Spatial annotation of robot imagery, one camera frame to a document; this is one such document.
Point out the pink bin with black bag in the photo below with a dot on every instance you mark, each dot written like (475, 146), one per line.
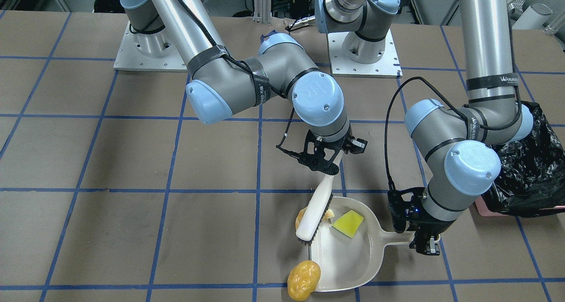
(532, 179)

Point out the white plastic dustpan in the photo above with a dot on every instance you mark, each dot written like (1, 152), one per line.
(347, 263)

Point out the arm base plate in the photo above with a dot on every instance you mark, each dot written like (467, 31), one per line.
(350, 56)
(148, 53)

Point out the yellow potato-like toy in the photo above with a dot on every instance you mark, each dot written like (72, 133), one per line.
(303, 279)

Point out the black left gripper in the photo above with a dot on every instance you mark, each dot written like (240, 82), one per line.
(430, 225)

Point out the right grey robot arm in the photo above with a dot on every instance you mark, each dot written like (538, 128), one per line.
(222, 86)

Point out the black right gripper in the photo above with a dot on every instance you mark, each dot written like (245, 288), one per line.
(356, 145)

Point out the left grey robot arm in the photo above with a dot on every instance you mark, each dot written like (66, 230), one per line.
(456, 143)

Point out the yellow green sponge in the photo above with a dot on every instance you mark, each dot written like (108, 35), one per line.
(348, 223)

